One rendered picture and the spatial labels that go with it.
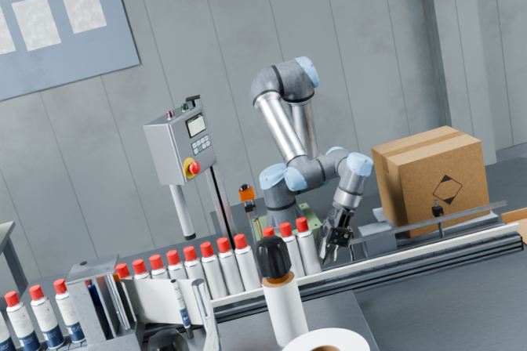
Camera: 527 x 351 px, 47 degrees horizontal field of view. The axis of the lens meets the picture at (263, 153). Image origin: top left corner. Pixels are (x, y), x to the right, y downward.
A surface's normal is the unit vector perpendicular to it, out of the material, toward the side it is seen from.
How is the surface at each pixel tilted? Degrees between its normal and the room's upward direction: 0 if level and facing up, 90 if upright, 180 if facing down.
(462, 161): 90
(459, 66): 90
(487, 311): 0
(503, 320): 0
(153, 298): 90
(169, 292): 90
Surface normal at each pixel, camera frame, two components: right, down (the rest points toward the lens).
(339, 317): -0.23, -0.93
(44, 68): 0.19, 0.26
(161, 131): -0.48, 0.37
